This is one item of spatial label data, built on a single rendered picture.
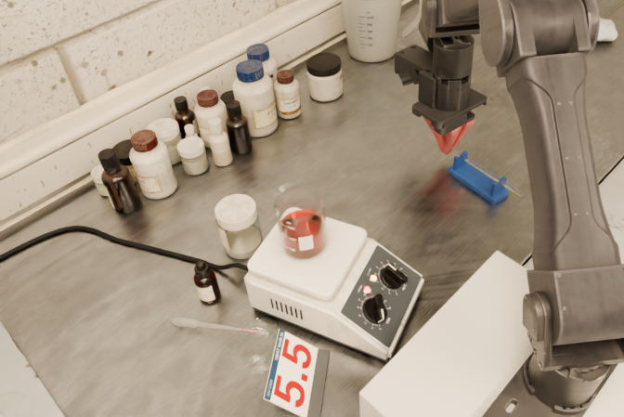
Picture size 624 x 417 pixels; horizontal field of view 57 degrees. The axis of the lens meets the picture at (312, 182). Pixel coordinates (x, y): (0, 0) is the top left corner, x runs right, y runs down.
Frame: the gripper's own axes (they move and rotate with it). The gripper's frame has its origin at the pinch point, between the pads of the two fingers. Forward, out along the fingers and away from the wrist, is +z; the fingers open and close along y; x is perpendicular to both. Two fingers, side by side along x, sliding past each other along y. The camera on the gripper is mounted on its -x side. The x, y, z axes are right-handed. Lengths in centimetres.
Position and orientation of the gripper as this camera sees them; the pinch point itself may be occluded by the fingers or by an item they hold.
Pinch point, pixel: (446, 148)
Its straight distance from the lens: 97.9
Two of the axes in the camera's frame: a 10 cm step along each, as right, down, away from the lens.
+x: 5.6, 5.0, -6.6
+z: 1.0, 7.5, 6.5
